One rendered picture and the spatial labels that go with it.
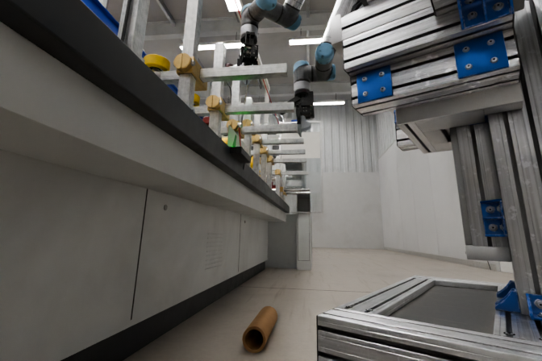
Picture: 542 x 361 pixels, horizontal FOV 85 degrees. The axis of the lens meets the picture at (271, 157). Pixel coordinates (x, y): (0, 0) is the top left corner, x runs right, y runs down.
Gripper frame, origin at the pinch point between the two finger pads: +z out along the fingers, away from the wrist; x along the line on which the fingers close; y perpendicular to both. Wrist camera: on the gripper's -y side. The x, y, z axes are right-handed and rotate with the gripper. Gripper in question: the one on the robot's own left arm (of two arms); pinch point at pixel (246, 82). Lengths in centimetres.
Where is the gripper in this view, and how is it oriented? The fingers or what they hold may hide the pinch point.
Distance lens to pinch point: 128.8
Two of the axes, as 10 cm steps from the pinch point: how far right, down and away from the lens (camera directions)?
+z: -0.2, 9.7, -2.6
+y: 2.0, -2.5, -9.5
